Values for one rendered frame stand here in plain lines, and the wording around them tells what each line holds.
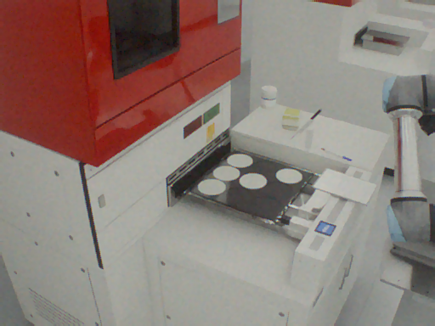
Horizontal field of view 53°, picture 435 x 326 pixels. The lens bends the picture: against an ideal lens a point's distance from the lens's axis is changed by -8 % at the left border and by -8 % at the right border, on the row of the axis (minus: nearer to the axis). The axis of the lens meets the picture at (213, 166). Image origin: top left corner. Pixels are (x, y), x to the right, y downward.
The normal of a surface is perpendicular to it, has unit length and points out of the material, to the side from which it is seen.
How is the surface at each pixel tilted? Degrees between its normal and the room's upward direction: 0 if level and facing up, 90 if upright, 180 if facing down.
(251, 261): 0
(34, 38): 90
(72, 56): 90
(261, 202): 0
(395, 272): 0
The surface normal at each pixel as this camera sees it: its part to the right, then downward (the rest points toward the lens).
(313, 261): -0.52, 0.46
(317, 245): 0.00, -0.85
